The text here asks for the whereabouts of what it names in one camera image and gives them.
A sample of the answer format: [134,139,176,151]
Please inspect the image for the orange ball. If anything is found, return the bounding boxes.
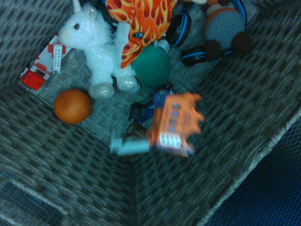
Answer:
[53,88,92,125]

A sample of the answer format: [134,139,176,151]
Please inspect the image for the orange toy car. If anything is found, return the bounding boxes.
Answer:
[110,92,206,158]

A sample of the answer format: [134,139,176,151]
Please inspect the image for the blue toy jeep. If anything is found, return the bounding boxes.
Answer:
[128,85,176,124]

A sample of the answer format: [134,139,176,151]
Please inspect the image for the red white toy fire truck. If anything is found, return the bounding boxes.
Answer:
[19,34,68,91]

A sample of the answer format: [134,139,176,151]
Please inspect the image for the white unicorn plush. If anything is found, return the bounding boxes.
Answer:
[58,0,142,100]

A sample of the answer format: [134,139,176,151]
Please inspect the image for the grey crocheted toy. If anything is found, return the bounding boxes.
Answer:
[203,0,254,63]

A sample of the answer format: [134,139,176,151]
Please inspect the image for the orange flame pattern plush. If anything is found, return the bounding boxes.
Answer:
[105,0,178,70]

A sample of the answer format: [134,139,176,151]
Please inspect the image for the woven wicker basket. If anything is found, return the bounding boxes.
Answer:
[0,0,301,226]

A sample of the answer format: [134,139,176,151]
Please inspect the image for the black blue headphones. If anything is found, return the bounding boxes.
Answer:
[167,0,248,68]

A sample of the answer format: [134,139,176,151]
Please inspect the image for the green ball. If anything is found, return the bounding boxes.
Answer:
[131,43,172,89]

